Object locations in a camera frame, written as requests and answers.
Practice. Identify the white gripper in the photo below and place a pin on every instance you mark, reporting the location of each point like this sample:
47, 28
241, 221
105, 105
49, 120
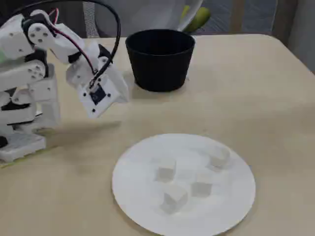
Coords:
119, 86

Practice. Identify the white cube block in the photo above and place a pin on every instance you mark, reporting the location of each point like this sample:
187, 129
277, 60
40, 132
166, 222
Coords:
219, 159
201, 188
165, 174
173, 200

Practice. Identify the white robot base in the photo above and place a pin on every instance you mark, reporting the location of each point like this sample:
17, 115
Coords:
24, 145

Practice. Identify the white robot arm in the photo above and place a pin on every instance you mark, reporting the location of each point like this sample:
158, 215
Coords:
14, 41

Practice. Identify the black pot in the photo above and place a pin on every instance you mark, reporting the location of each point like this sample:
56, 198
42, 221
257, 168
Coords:
160, 68

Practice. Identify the white paper plate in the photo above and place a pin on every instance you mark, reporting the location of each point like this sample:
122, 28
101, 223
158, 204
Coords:
137, 172

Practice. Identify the white and green chair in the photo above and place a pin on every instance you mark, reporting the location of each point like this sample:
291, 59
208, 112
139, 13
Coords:
147, 14

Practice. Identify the yellow green tape strip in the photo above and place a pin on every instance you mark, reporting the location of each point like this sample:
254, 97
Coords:
9, 163

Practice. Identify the wrist camera on white mount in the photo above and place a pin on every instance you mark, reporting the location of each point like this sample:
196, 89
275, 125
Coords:
98, 97

